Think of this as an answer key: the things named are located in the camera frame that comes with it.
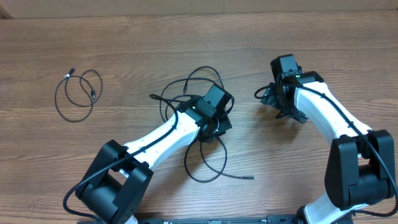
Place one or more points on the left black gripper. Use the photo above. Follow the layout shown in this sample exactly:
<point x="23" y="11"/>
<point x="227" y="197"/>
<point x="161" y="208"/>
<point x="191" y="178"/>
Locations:
<point x="226" y="126"/>

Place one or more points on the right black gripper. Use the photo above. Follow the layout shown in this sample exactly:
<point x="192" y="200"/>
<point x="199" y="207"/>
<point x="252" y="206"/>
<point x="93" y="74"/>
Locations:
<point x="286" y="109"/>

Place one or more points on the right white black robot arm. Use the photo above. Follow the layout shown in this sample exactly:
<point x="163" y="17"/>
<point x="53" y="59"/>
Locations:
<point x="361" y="165"/>

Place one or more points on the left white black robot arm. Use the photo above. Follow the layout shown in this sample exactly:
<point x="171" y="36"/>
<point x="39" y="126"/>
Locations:
<point x="119" y="176"/>

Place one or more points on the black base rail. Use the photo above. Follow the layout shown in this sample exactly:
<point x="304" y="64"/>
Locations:
<point x="270" y="219"/>

